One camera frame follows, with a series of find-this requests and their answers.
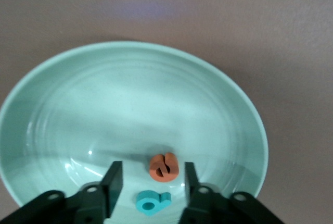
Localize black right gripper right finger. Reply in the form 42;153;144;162
178;161;284;224

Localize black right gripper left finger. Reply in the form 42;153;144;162
0;160;124;224

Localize orange foam letter e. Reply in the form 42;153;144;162
149;152;180;183

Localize teal foam letter p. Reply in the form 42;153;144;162
135;190;172;217

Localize mint green round plate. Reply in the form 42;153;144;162
0;41;270;223

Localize brown table cover mat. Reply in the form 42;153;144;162
0;0;333;224

